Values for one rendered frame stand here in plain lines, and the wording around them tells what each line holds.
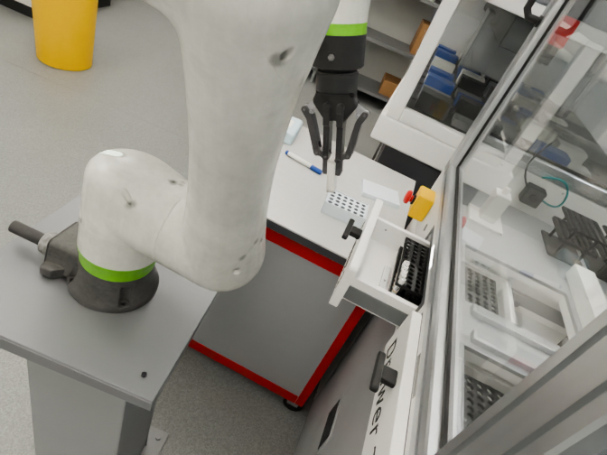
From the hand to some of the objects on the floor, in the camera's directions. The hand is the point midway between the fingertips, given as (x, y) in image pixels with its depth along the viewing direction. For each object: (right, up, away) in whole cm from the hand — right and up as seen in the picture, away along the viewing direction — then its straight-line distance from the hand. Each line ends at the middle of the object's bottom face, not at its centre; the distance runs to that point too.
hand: (331, 173), depth 85 cm
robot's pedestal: (-65, -78, +35) cm, 108 cm away
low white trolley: (-25, -52, +92) cm, 109 cm away
